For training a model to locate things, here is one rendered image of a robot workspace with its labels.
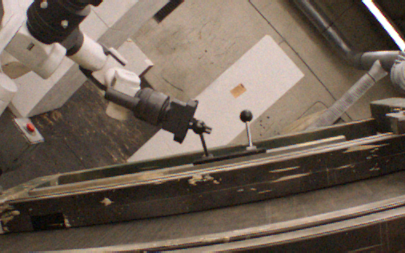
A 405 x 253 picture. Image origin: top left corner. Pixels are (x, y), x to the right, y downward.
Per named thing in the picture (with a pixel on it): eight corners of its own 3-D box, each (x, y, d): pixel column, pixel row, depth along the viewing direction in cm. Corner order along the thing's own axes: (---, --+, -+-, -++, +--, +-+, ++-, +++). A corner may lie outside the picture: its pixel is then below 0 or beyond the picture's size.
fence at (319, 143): (38, 200, 140) (34, 188, 139) (344, 149, 126) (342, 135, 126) (30, 204, 135) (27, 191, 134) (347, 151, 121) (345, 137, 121)
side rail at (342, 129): (70, 202, 165) (64, 172, 164) (375, 148, 149) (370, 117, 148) (65, 205, 159) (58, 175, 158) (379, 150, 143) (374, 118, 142)
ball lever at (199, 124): (202, 158, 131) (190, 118, 124) (215, 155, 131) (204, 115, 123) (202, 166, 128) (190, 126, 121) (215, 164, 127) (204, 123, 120)
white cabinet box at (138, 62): (93, 70, 663) (128, 36, 652) (118, 100, 666) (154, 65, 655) (83, 71, 618) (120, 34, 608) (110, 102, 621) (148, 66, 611)
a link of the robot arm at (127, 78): (132, 112, 127) (126, 98, 140) (142, 82, 125) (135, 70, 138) (110, 106, 125) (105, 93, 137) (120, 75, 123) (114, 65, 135)
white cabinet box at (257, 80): (137, 151, 569) (264, 36, 538) (169, 186, 572) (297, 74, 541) (125, 162, 509) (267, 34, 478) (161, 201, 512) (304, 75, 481)
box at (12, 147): (1, 146, 167) (27, 115, 164) (18, 170, 167) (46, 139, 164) (-15, 150, 155) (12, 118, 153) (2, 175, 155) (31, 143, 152)
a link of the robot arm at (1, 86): (14, 14, 68) (-31, 78, 69) (54, 45, 72) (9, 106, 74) (17, 8, 73) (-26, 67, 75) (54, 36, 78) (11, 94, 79)
